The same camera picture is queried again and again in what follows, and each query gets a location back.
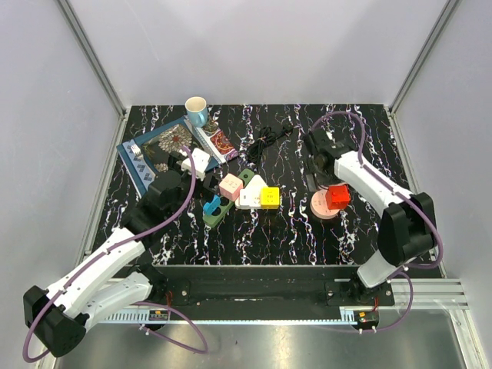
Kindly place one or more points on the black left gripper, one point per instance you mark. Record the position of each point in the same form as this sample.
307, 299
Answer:
207, 192

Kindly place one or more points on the white triangular power strip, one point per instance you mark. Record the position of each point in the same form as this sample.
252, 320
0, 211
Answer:
249, 197

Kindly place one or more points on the dark floral square plate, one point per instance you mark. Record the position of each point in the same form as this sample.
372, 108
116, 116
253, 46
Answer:
164, 150

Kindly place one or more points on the pink cube socket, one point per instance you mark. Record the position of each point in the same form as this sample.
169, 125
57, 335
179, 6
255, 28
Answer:
230, 187

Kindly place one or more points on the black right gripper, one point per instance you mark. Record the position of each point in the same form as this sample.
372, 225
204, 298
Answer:
310, 177

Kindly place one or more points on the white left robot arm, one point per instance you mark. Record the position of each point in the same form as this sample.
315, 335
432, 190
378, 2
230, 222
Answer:
64, 312

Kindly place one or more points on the blue plug adapter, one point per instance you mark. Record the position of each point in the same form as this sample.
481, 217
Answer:
210, 207

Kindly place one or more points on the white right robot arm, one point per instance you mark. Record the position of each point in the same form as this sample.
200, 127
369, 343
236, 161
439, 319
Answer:
407, 226

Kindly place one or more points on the silver fork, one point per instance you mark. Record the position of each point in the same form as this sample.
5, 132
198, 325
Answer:
142, 164

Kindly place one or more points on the yellow cube socket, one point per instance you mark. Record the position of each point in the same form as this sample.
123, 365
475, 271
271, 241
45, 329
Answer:
270, 198

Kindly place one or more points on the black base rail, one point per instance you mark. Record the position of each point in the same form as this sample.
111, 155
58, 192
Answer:
263, 293

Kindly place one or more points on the green power strip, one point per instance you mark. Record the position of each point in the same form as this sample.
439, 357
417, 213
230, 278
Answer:
212, 220

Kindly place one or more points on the pink round socket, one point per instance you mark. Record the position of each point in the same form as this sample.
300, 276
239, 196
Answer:
319, 206

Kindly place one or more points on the blue patterned placemat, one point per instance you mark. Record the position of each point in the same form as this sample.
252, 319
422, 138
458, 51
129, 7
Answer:
213, 140

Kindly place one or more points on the teal ceramic mug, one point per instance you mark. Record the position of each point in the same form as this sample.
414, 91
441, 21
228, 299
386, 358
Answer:
197, 111

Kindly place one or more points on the red cube socket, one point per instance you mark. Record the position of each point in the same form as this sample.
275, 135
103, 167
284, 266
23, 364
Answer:
337, 197

